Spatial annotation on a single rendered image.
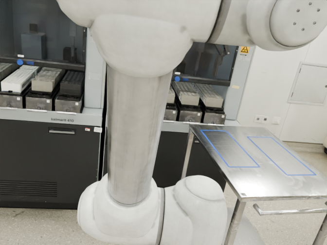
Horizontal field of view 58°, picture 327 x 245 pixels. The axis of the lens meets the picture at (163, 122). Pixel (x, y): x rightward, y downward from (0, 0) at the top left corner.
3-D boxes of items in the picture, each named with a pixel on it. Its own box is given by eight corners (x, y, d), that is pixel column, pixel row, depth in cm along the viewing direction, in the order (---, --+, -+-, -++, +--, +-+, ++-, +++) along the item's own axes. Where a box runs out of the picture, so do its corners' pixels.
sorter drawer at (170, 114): (145, 85, 236) (146, 74, 232) (162, 87, 238) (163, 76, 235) (154, 122, 170) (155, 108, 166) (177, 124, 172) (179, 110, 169)
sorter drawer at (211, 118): (182, 89, 241) (184, 78, 238) (198, 91, 243) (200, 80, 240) (204, 126, 175) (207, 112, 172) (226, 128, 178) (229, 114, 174)
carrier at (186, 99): (197, 104, 184) (199, 95, 182) (198, 105, 182) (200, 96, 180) (179, 102, 182) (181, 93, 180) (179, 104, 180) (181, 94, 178)
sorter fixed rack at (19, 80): (18, 78, 187) (18, 68, 185) (35, 79, 189) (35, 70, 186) (1, 93, 160) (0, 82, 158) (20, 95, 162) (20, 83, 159)
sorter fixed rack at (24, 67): (32, 66, 216) (31, 58, 213) (46, 68, 217) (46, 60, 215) (19, 77, 189) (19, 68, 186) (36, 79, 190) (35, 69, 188)
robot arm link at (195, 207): (223, 271, 79) (244, 206, 70) (155, 266, 77) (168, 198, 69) (213, 228, 94) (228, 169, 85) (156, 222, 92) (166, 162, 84)
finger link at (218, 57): (216, 53, 97) (218, 54, 97) (211, 74, 99) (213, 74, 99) (218, 55, 94) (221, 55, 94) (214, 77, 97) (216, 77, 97)
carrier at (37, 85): (53, 91, 169) (53, 81, 167) (52, 92, 168) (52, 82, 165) (32, 89, 167) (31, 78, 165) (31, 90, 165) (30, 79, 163)
